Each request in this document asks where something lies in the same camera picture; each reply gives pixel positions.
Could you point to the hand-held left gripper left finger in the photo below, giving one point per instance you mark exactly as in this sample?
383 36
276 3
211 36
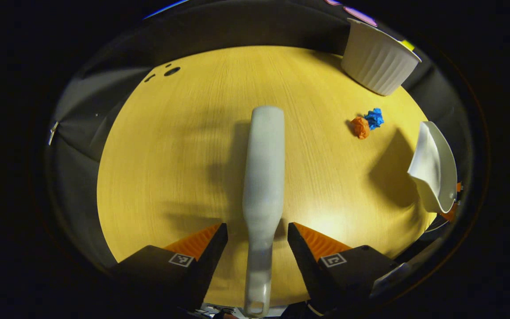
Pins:
206 266

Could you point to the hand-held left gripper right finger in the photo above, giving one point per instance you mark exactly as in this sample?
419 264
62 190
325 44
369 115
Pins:
308 266

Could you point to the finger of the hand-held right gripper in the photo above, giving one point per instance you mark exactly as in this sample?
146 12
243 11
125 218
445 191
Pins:
455 212

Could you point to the white dustpan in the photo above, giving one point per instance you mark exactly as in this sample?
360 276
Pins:
434 168

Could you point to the small white broom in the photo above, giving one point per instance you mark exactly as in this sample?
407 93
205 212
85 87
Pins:
263 177

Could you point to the blue paper ball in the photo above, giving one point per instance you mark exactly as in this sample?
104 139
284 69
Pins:
373 118

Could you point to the orange paper ball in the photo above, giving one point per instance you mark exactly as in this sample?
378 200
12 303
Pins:
361 127

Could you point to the white ribbed garbage bin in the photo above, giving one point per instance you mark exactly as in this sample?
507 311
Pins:
376 62

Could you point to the small white clip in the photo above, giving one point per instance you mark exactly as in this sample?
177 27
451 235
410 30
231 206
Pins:
52 133

